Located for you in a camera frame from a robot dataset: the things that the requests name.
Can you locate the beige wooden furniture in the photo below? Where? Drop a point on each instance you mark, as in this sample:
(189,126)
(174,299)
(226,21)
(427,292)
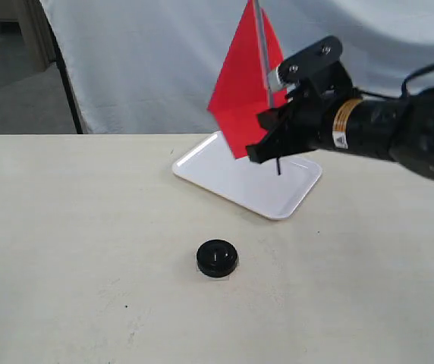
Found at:
(31,19)

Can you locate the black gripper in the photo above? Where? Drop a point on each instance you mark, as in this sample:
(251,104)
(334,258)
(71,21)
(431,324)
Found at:
(308,117)

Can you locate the black round flag base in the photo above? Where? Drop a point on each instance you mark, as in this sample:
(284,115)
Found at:
(217,258)

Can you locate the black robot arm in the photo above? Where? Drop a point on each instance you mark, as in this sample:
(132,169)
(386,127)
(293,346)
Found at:
(393,130)

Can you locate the white draped cloth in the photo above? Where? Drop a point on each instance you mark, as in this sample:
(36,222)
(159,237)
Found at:
(151,66)

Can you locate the black metal frame post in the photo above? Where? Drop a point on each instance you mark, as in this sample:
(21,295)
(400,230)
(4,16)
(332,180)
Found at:
(65,79)

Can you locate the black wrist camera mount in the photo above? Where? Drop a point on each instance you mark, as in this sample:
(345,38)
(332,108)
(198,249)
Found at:
(318,62)

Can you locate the white plastic tray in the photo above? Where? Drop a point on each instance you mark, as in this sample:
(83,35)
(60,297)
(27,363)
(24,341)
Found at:
(272,191)

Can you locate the red flag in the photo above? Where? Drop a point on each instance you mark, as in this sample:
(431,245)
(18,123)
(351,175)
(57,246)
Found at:
(242,90)

